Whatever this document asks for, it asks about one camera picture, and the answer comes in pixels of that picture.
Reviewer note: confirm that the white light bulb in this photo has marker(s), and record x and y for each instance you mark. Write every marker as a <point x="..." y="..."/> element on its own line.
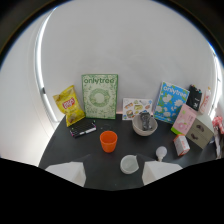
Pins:
<point x="161" y="152"/>

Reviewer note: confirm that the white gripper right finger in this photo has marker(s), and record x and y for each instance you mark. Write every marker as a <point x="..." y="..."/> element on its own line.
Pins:
<point x="156" y="170"/>

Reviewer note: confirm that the red and white patterned item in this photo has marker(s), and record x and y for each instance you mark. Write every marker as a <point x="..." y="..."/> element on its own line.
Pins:
<point x="218" y="133"/>

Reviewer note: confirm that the orange and white small box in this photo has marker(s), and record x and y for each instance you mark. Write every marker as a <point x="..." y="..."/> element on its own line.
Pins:
<point x="181" y="145"/>

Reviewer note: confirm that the white bottle with orange label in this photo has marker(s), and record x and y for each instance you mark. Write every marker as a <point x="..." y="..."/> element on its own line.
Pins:
<point x="205" y="100"/>

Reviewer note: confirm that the white plastic cup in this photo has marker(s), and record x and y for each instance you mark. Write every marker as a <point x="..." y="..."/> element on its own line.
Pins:
<point x="128" y="164"/>

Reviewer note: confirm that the yellow chips bag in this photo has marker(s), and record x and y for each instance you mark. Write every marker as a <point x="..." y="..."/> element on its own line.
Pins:
<point x="69" y="105"/>

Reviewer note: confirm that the pink and green box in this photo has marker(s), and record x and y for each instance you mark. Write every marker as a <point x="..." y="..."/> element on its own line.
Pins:
<point x="184" y="120"/>

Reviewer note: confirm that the black pouch with markers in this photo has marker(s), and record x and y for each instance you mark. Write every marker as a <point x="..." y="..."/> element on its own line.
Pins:
<point x="194" y="97"/>

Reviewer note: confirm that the beige drawer box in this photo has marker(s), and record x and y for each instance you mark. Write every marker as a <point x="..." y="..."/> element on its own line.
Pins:
<point x="200" y="131"/>

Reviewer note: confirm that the grey tool in bowl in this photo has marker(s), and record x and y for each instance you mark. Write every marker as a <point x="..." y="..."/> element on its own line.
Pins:
<point x="145" y="120"/>

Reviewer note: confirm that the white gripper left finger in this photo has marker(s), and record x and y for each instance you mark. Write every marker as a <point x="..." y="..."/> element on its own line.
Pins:
<point x="68" y="171"/>

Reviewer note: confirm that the beige bowl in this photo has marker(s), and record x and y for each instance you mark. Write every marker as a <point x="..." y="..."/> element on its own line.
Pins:
<point x="144" y="128"/>

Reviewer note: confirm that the blue onlytree poster board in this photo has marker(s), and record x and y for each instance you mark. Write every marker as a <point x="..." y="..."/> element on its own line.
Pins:
<point x="171" y="102"/>

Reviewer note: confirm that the green onlytree poster board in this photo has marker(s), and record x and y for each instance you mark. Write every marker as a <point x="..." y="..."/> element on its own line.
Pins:
<point x="99" y="96"/>

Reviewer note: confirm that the food sticker sheet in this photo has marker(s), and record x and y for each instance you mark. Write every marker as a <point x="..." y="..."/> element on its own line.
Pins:
<point x="137" y="108"/>

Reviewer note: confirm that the orange plastic cup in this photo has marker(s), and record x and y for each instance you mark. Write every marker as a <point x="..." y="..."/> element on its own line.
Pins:
<point x="108" y="141"/>

